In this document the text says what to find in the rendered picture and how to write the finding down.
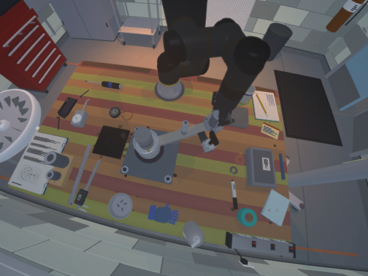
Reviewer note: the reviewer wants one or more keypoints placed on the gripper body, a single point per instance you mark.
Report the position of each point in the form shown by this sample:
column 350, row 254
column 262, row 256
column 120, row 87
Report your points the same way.
column 222, row 116

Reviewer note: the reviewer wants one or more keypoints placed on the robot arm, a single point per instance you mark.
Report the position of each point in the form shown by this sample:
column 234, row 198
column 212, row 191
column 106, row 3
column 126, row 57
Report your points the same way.
column 198, row 46

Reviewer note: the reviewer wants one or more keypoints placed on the grey round head plate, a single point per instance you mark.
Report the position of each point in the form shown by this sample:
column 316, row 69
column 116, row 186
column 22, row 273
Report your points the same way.
column 210, row 122

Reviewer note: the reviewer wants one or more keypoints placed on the grey square plate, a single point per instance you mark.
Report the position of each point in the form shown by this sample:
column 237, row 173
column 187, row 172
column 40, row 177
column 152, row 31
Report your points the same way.
column 240, row 116

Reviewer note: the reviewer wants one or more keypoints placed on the grey counterbalance knob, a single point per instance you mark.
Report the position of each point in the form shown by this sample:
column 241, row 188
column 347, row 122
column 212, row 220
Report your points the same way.
column 184, row 126

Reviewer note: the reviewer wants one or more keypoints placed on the brown weight tray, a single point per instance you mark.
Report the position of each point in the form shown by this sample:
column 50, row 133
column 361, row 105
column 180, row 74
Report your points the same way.
column 67, row 172

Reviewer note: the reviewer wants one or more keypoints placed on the large dark grey weight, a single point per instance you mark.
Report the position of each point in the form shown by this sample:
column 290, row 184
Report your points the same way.
column 59, row 160

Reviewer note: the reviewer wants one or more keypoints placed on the small dark grey weight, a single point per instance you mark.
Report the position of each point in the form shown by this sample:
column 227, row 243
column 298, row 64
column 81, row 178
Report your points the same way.
column 54, row 175

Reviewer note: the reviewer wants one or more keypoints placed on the white cup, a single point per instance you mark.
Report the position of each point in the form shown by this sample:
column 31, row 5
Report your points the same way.
column 247, row 96

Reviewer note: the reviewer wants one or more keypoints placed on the grey small box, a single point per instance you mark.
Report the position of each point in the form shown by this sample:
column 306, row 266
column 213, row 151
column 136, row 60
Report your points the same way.
column 207, row 146

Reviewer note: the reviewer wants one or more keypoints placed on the yellow pencil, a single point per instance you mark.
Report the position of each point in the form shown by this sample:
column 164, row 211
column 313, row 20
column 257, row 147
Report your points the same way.
column 261, row 105

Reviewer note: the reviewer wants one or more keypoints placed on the yellow sticky note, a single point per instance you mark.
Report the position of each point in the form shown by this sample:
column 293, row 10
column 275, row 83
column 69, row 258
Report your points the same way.
column 269, row 130

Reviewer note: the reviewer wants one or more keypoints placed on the white notepad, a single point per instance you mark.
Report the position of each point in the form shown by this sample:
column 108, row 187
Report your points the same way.
column 271, row 110

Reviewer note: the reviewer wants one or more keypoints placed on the grey hardcover book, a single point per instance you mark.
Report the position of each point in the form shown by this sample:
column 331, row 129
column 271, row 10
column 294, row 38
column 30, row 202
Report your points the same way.
column 260, row 168

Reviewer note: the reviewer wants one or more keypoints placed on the blue pen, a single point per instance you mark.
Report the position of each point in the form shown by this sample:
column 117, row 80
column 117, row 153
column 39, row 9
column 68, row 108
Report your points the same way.
column 282, row 166

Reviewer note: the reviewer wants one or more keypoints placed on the black white marker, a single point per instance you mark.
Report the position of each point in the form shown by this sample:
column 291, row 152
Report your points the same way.
column 234, row 194

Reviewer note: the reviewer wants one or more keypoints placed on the grey pivot column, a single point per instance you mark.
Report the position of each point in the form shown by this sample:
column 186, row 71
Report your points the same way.
column 145, row 141

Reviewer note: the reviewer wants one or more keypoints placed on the black floor mat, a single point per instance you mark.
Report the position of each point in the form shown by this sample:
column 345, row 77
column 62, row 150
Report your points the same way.
column 307, row 107

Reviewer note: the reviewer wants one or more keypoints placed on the dark grey round bin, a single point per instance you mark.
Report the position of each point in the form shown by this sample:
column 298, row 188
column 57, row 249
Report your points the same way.
column 280, row 37

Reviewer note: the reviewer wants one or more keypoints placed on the white radiator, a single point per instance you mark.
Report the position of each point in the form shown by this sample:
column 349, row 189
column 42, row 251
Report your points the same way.
column 230, row 13

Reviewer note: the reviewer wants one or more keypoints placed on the light blue paper sheet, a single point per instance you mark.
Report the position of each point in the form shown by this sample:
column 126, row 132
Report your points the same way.
column 276, row 207

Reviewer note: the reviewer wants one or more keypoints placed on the black round tape measure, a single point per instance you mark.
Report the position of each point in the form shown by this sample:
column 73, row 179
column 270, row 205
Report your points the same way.
column 115, row 112

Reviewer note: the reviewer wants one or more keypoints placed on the teal tape roll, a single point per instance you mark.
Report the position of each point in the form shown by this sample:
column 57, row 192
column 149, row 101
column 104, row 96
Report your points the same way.
column 243, row 221

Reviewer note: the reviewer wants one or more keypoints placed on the white paper roll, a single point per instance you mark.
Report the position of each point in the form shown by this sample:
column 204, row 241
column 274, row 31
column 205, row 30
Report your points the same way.
column 296, row 201

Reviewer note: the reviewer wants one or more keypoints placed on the black square pad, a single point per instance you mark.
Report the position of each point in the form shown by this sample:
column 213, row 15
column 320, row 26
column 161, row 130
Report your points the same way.
column 110, row 142

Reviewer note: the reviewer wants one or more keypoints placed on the blue work glove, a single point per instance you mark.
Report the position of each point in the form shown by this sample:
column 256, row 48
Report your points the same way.
column 162, row 214

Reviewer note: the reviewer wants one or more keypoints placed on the blue black screwdriver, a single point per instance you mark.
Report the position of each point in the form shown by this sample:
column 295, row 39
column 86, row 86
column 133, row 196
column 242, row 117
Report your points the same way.
column 110, row 84

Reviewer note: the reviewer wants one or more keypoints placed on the white wheeled trolley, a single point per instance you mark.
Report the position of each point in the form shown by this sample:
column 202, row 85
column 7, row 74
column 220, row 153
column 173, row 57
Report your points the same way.
column 139, row 30

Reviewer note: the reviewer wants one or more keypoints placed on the grey power strip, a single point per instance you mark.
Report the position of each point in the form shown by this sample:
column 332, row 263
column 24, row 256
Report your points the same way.
column 258, row 244

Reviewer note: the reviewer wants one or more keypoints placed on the grey blue cabinet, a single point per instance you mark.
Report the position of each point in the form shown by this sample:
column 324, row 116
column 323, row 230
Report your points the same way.
column 350, row 80

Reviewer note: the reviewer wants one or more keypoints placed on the white dish with screws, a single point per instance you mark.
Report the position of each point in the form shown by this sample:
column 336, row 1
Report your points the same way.
column 120, row 206

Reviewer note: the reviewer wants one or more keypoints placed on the black hex key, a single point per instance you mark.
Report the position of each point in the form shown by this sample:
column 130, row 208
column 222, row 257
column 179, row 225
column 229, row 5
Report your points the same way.
column 84, row 94
column 58, row 123

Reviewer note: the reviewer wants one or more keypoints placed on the grey box with white dial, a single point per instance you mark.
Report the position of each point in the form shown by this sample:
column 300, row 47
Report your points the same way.
column 79, row 118

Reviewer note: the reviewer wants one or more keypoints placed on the steel ruler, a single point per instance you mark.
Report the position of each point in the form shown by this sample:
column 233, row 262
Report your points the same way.
column 80, row 174

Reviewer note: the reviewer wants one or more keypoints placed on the black flat case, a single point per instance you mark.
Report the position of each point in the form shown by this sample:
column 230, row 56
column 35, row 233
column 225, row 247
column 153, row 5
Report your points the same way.
column 67, row 107

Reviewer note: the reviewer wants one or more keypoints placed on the brown bottle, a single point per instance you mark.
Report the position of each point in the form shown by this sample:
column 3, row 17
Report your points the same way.
column 343, row 15

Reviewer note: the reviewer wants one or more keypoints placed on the grey digital calliper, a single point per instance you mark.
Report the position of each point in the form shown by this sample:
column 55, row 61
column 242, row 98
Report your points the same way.
column 83, row 194

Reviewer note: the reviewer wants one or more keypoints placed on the grey cupboard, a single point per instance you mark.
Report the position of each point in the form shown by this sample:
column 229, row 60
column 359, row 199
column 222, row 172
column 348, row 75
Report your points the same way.
column 86, row 20

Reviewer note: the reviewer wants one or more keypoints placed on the white printed manual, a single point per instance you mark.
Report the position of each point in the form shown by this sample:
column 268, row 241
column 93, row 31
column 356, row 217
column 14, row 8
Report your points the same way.
column 31, row 172

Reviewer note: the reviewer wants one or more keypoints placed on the red tool cabinet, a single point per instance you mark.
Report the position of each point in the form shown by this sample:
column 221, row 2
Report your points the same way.
column 31, row 51

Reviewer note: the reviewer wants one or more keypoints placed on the white round fan wheel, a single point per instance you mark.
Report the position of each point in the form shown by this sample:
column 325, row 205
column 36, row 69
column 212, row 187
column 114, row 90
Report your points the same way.
column 17, row 123

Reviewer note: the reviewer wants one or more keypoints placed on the grey round base plate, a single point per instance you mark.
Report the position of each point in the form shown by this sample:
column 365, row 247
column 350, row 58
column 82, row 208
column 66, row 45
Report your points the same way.
column 161, row 91

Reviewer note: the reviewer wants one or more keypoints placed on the grey machine base plate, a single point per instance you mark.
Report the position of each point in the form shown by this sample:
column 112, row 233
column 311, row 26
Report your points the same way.
column 152, row 169

